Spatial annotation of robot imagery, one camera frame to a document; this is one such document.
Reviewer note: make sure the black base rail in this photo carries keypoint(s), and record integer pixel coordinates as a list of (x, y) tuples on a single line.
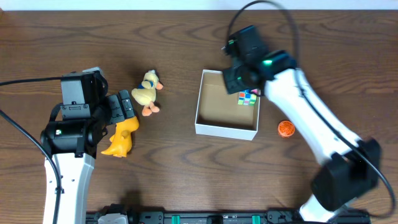
[(116, 213)]

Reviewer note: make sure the multicolour puzzle cube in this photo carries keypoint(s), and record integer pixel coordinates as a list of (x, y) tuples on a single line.
[(248, 97)]

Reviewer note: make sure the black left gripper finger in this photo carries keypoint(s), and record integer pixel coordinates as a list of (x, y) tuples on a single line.
[(126, 104), (116, 112)]

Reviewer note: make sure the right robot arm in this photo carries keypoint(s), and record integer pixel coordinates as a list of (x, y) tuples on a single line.
[(349, 165)]

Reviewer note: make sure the orange toy dinosaur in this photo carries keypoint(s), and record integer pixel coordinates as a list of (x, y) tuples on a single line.
[(121, 141)]

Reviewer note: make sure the orange round ball toy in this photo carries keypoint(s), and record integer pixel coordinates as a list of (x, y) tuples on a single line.
[(286, 129)]

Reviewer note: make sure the yellow plush duck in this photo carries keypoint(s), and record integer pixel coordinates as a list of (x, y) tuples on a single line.
[(145, 94)]

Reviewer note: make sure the white cardboard box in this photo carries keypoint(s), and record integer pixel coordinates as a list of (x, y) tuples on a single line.
[(219, 114)]

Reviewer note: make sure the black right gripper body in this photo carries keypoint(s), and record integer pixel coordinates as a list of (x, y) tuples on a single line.
[(237, 79)]

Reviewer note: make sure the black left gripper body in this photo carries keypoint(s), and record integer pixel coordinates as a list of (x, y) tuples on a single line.
[(121, 107)]

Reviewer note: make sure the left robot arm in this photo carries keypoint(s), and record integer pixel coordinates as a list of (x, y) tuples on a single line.
[(75, 128)]

